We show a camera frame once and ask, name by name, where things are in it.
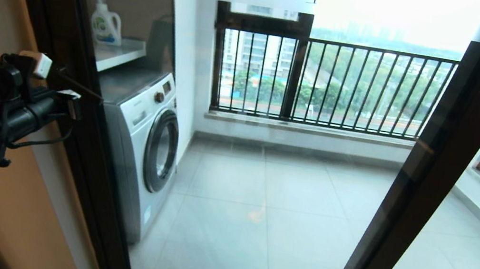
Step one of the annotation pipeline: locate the black metal balcony railing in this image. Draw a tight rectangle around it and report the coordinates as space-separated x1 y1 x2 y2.
202 21 460 147

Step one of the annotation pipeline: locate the grey stone window sill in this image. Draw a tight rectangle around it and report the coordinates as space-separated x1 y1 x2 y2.
204 106 415 153

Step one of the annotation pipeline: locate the dark framed sliding glass door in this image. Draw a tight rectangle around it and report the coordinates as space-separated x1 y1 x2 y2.
0 0 480 269

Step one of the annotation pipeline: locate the white front-load washing machine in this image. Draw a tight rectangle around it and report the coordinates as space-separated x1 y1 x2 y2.
75 62 193 249

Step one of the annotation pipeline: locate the white detergent bottle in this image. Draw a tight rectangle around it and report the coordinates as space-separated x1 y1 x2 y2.
88 0 128 47

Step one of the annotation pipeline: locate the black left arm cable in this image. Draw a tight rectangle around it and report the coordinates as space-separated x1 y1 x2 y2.
6 111 77 159

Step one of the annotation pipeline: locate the dark window frame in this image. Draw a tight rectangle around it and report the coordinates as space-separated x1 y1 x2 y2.
201 0 314 123

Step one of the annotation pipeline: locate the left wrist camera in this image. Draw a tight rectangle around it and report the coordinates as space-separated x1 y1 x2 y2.
16 49 54 80

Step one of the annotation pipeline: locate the white stone shelf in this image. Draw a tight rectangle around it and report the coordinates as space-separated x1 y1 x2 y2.
92 34 149 79

